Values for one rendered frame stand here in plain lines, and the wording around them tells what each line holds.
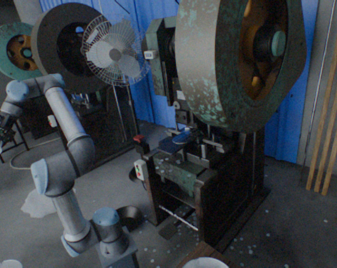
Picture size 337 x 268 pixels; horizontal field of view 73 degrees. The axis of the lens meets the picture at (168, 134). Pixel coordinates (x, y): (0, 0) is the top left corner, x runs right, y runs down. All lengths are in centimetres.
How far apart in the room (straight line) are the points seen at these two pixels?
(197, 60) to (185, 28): 12
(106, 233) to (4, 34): 334
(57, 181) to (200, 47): 69
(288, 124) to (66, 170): 210
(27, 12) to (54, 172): 546
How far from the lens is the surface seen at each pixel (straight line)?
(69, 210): 105
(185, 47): 90
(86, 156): 93
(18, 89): 111
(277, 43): 112
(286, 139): 261
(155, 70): 146
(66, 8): 248
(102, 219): 120
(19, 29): 413
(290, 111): 247
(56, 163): 91
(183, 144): 144
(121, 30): 203
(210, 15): 85
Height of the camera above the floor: 147
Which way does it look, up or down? 26 degrees down
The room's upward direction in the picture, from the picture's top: 8 degrees counter-clockwise
